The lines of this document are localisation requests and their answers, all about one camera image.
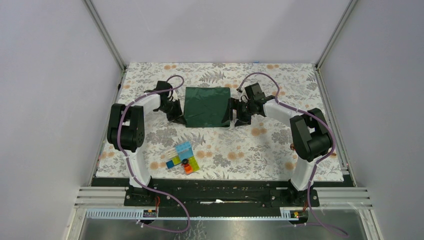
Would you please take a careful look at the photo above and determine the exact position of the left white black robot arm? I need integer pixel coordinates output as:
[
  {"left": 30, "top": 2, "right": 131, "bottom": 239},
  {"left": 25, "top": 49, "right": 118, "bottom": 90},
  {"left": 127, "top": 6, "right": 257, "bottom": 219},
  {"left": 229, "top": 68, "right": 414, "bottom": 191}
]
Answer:
[{"left": 106, "top": 75, "right": 187, "bottom": 206}]

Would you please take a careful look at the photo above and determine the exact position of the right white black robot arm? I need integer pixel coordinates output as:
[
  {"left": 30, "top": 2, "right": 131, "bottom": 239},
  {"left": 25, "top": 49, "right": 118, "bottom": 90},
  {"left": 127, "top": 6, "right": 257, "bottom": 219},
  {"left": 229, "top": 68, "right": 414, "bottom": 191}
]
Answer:
[{"left": 225, "top": 83, "right": 335, "bottom": 206}]

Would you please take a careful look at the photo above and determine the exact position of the dark green cloth napkin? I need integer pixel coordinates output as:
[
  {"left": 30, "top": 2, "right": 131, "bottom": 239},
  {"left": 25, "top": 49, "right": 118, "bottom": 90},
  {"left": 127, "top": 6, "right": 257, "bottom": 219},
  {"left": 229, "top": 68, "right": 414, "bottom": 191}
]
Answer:
[{"left": 184, "top": 87, "right": 231, "bottom": 128}]

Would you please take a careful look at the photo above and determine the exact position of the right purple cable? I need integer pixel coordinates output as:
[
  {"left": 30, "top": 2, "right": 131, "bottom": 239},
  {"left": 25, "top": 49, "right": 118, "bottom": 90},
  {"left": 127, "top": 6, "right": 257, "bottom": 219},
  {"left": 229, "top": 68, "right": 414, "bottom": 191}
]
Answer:
[{"left": 236, "top": 72, "right": 350, "bottom": 238}]

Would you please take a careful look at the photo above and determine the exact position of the colourful toy brick assembly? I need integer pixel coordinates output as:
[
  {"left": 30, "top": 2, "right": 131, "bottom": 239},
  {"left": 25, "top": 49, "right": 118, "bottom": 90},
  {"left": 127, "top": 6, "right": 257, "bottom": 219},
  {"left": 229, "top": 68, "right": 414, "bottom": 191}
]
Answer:
[{"left": 164, "top": 141, "right": 200, "bottom": 175}]

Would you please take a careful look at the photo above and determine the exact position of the floral patterned table mat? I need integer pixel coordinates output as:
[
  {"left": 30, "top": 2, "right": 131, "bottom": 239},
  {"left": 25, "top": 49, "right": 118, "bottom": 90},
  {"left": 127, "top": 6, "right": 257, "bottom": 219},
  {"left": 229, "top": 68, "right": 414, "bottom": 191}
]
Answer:
[{"left": 95, "top": 62, "right": 345, "bottom": 182}]

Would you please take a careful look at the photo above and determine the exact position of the left aluminium frame post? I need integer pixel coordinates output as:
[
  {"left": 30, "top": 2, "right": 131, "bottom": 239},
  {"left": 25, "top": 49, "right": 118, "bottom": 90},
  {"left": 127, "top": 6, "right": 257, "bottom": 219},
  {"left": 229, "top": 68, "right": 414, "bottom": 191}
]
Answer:
[{"left": 82, "top": 0, "right": 127, "bottom": 72}]

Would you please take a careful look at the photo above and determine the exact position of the copper spoon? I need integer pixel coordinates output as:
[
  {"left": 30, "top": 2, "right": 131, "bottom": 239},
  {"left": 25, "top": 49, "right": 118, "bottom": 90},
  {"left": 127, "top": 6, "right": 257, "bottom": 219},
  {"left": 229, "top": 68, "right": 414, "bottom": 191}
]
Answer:
[{"left": 289, "top": 143, "right": 337, "bottom": 157}]

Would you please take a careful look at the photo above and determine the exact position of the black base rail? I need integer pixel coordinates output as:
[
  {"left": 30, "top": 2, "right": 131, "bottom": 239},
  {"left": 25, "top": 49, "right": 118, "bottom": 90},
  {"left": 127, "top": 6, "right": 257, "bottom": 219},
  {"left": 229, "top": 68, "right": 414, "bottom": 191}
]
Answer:
[{"left": 91, "top": 177, "right": 358, "bottom": 219}]

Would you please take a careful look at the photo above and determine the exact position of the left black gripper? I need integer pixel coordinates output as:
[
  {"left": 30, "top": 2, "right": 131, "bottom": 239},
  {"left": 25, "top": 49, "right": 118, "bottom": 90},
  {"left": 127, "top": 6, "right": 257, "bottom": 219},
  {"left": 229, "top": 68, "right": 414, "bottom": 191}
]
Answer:
[{"left": 157, "top": 98, "right": 187, "bottom": 125}]

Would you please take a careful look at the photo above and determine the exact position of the aluminium frame post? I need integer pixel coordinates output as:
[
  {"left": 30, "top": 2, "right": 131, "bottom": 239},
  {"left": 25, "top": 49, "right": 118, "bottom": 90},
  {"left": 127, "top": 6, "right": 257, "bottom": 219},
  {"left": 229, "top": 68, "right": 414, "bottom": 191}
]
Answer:
[
  {"left": 82, "top": 0, "right": 127, "bottom": 72},
  {"left": 315, "top": 0, "right": 359, "bottom": 69}
]

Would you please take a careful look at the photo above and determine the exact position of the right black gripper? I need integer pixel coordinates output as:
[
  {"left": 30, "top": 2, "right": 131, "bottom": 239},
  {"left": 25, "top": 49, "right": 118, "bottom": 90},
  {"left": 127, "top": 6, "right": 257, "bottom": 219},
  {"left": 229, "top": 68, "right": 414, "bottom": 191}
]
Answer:
[{"left": 221, "top": 97, "right": 255, "bottom": 128}]

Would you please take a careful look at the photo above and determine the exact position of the right aluminium frame post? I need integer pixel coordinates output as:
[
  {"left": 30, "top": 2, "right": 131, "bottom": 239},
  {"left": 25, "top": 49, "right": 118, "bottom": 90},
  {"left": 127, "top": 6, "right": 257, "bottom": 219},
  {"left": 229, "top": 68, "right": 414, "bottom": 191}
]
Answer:
[{"left": 315, "top": 0, "right": 359, "bottom": 69}]

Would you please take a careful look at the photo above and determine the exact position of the purple cable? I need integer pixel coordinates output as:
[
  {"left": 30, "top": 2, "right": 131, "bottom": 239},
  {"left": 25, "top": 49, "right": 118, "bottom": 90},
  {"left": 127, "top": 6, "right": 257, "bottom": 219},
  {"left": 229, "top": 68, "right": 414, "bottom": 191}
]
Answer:
[
  {"left": 117, "top": 74, "right": 192, "bottom": 234},
  {"left": 236, "top": 72, "right": 350, "bottom": 238}
]

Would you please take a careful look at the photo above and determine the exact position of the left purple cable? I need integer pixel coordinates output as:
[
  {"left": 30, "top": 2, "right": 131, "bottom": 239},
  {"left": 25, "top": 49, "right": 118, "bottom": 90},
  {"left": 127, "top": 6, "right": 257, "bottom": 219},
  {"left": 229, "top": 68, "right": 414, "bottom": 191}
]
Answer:
[{"left": 117, "top": 74, "right": 192, "bottom": 234}]

